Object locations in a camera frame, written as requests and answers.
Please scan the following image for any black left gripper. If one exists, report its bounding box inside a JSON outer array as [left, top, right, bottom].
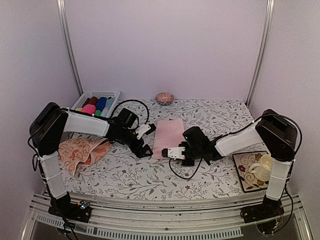
[[118, 127, 154, 158]]

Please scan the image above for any pink towel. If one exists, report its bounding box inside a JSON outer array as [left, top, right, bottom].
[[81, 104, 96, 115], [151, 118, 185, 160]]

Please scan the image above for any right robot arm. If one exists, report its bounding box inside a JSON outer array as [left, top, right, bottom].
[[174, 109, 302, 223]]

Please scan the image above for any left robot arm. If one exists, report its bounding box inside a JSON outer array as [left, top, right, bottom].
[[28, 102, 156, 223]]

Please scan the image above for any floral table mat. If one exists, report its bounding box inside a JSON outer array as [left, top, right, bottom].
[[59, 99, 266, 201]]

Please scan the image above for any patterned ceramic bowl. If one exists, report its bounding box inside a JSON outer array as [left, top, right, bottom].
[[155, 92, 174, 106]]

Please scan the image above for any light blue rolled towel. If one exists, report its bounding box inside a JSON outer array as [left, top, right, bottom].
[[101, 97, 114, 117]]

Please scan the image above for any square floral plate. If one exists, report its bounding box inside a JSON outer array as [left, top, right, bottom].
[[232, 151, 269, 193]]

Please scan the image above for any orange patterned towel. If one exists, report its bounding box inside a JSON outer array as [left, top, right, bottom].
[[58, 137, 111, 177]]

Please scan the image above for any pink rolled towel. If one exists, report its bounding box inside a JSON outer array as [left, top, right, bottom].
[[81, 104, 96, 115]]

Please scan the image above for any cream ceramic mug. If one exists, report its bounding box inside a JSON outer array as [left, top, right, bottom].
[[248, 154, 273, 182]]

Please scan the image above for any dark red rolled towel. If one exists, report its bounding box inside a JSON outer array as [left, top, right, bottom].
[[87, 96, 99, 106]]

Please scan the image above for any white plastic basket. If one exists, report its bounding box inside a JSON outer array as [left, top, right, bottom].
[[71, 90, 121, 118]]

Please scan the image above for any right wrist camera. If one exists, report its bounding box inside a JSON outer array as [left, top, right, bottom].
[[161, 147, 186, 160]]

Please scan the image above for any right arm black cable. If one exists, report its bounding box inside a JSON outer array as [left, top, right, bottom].
[[168, 136, 226, 180]]

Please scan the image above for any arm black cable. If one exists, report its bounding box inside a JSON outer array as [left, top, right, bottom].
[[113, 99, 150, 126], [168, 136, 226, 180]]

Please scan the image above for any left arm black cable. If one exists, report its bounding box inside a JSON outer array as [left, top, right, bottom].
[[113, 99, 150, 126]]

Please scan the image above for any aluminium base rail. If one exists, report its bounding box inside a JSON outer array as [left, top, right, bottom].
[[19, 193, 315, 240]]

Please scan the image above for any right aluminium frame post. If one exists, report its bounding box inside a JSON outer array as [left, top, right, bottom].
[[245, 0, 275, 108]]

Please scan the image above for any aluminium frame post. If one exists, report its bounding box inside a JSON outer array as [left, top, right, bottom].
[[245, 0, 275, 108], [56, 0, 84, 96]]

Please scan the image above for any left aluminium frame post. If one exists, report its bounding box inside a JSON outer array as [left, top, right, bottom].
[[56, 0, 84, 96]]

